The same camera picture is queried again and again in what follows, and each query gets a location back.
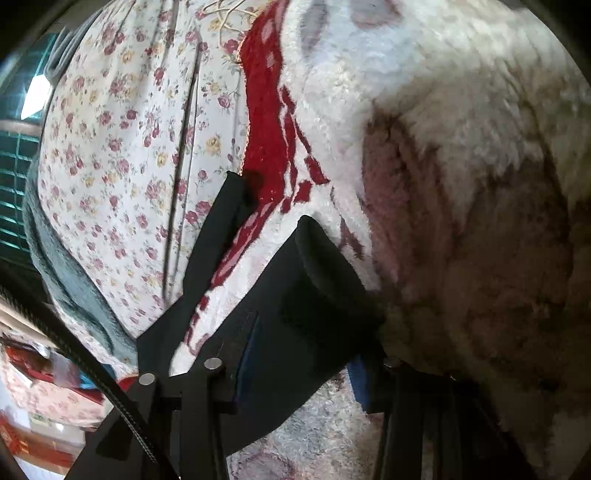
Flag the pink floral pillow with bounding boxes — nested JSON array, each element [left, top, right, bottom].
[[0, 355, 98, 421]]

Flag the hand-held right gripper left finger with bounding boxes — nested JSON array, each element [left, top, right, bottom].
[[69, 314, 259, 480]]

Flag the blue plastic bag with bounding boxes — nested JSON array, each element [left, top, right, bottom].
[[81, 367, 116, 393]]

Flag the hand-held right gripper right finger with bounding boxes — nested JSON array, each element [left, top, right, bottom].
[[347, 357, 536, 480]]

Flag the window with green grille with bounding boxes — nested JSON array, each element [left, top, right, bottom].
[[0, 28, 61, 259]]

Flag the red and white fleece blanket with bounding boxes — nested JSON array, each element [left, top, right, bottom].
[[171, 0, 591, 480]]

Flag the floral bed sheet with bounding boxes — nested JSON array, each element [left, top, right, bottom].
[[37, 0, 278, 370]]

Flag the black ribbed cable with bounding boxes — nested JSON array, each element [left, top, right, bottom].
[[0, 268, 181, 480]]

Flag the teal fluffy blanket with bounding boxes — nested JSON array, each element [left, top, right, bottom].
[[25, 157, 139, 370]]

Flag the beige tangled cord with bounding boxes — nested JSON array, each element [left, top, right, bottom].
[[203, 0, 259, 47]]

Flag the black pants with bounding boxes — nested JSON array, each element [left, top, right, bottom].
[[136, 171, 389, 457]]

